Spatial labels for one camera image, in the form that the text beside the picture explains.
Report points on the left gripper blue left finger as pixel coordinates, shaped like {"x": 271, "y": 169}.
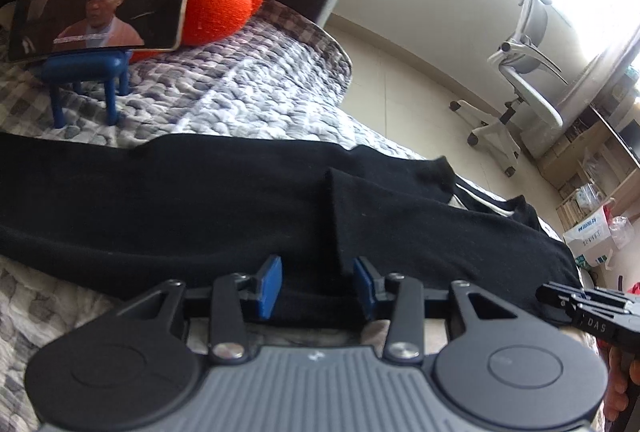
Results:
{"x": 268, "y": 283}

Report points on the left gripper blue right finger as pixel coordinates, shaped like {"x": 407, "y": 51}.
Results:
{"x": 369, "y": 286}

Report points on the cream black raglan sweatshirt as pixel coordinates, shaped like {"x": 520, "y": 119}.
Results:
{"x": 193, "y": 208}

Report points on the person's right hand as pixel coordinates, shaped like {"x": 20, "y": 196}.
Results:
{"x": 616, "y": 399}

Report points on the wooden desk shelf unit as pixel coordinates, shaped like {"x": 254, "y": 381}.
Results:
{"x": 596, "y": 160}

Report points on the grey checked quilted bedcover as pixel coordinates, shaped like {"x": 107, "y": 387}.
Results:
{"x": 280, "y": 77}

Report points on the right grey curtain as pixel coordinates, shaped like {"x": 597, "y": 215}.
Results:
{"x": 600, "y": 72}

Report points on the white grey office chair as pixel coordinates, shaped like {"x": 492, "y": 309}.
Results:
{"x": 516, "y": 57}

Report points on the blue stool phone stand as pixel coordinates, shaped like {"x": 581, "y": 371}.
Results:
{"x": 109, "y": 67}

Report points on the smartphone playing video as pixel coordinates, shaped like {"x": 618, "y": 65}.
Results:
{"x": 40, "y": 28}

